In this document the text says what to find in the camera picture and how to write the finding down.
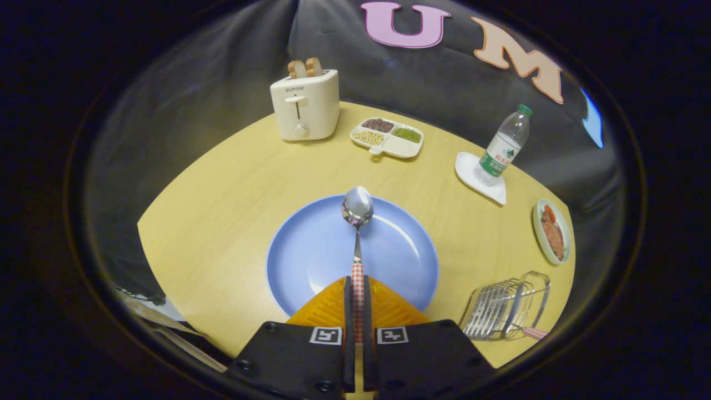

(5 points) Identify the blue plate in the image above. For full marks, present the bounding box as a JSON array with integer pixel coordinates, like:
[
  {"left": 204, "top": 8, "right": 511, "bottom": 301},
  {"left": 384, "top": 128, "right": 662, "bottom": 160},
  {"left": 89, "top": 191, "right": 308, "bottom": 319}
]
[{"left": 266, "top": 194, "right": 439, "bottom": 318}]

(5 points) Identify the clear cutlery drainer basket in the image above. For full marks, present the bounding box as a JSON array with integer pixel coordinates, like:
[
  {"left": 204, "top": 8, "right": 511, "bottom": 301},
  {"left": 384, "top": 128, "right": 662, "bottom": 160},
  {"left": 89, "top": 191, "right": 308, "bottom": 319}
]
[{"left": 459, "top": 271, "right": 552, "bottom": 341}]

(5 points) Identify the white toaster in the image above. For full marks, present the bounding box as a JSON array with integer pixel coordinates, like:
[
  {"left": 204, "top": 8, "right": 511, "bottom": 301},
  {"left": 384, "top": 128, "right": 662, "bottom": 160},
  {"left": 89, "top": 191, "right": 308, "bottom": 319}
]
[{"left": 270, "top": 69, "right": 341, "bottom": 142}]

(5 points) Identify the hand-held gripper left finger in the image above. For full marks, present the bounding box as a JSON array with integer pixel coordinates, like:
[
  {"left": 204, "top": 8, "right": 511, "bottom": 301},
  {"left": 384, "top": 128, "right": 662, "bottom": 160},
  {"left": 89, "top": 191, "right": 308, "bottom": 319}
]
[{"left": 225, "top": 276, "right": 355, "bottom": 395}]

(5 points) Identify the white square coaster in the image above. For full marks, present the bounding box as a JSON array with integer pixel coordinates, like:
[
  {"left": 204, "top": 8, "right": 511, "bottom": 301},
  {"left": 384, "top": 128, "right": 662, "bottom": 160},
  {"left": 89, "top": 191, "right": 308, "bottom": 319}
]
[{"left": 455, "top": 152, "right": 507, "bottom": 206}]

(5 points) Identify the spoon with checked handle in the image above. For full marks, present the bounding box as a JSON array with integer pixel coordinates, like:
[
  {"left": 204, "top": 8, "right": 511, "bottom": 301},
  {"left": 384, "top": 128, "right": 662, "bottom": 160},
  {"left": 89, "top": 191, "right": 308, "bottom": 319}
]
[{"left": 341, "top": 186, "right": 374, "bottom": 344}]

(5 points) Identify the black backdrop cloth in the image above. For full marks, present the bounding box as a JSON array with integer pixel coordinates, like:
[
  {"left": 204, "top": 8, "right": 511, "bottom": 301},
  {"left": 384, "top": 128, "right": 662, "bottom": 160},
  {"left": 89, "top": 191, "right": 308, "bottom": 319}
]
[{"left": 83, "top": 0, "right": 623, "bottom": 303}]

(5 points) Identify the green plate with steak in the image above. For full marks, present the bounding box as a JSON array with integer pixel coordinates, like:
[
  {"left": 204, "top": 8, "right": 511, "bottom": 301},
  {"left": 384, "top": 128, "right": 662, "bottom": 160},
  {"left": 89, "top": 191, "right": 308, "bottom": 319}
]
[{"left": 532, "top": 199, "right": 572, "bottom": 265}]

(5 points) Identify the clear water bottle green cap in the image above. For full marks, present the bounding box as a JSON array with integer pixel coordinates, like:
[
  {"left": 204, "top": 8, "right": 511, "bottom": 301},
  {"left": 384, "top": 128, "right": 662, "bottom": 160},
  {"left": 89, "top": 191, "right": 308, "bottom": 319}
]
[{"left": 474, "top": 104, "right": 533, "bottom": 187}]

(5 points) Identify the divided white snack dish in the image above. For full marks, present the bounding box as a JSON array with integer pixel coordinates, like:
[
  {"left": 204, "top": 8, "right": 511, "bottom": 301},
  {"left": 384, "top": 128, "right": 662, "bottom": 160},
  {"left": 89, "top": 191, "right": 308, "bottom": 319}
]
[{"left": 349, "top": 117, "right": 424, "bottom": 160}]

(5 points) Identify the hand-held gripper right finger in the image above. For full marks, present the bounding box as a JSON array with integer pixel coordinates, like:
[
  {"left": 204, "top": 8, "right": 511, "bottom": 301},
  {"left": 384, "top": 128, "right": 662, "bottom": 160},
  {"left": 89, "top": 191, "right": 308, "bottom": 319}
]
[{"left": 364, "top": 276, "right": 495, "bottom": 395}]

